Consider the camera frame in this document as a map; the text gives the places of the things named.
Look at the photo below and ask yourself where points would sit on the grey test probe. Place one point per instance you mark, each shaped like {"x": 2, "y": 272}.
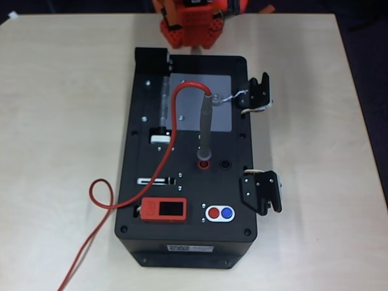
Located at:
{"x": 206, "y": 133}

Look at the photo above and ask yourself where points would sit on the grey hinged door panel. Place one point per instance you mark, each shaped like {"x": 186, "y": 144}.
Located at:
{"x": 188, "y": 103}

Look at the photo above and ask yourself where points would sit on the red robot arm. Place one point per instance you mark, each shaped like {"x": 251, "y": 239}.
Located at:
{"x": 194, "y": 30}

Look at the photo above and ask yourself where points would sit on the white slider knob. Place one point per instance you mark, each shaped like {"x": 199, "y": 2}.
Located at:
{"x": 160, "y": 139}

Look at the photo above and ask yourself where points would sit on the black task board box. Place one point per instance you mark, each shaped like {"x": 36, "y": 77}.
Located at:
{"x": 188, "y": 188}

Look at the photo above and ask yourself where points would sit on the slot slider with black knob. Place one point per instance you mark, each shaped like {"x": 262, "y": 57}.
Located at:
{"x": 148, "y": 181}

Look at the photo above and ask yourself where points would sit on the red and blue buttons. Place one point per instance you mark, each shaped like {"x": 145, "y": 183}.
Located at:
{"x": 207, "y": 209}

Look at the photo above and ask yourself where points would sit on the red push button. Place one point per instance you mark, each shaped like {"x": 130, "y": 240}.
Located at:
{"x": 214, "y": 212}

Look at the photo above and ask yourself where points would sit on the blue push button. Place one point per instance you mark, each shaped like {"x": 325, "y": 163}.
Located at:
{"x": 227, "y": 212}

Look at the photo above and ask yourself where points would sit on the red display module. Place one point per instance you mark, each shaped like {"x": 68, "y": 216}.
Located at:
{"x": 150, "y": 209}

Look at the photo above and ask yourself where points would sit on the black corner block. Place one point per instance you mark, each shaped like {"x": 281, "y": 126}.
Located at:
{"x": 151, "y": 59}

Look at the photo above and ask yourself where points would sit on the white label sticker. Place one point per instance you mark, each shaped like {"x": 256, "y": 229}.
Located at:
{"x": 191, "y": 248}

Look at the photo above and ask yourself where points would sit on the orange plastic piece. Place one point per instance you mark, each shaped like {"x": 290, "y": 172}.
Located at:
{"x": 266, "y": 9}

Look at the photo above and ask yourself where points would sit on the small white scrap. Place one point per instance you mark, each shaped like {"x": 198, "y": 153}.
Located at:
{"x": 12, "y": 15}

